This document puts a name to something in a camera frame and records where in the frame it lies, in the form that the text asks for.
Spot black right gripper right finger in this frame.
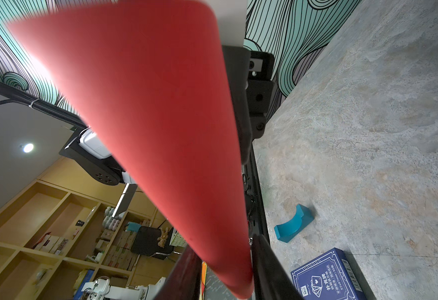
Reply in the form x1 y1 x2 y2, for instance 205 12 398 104
251 234 303 300

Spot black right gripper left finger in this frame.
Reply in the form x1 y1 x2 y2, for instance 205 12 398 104
154 246 202 300

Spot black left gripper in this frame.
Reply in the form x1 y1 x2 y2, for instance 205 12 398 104
222 46 275 165

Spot red square paper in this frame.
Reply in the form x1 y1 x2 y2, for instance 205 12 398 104
8 1 253 300

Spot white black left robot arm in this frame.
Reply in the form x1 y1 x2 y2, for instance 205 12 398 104
60 46 275 186

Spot teal small block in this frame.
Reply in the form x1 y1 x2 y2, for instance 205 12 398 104
274 204 314 243

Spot blue card box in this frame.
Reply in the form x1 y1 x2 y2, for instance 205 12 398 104
291 248 366 300

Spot wooden shelving unit outside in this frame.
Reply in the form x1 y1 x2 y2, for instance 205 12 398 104
0 155 182 300

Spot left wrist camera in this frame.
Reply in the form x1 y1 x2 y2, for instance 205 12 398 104
205 0 248 47

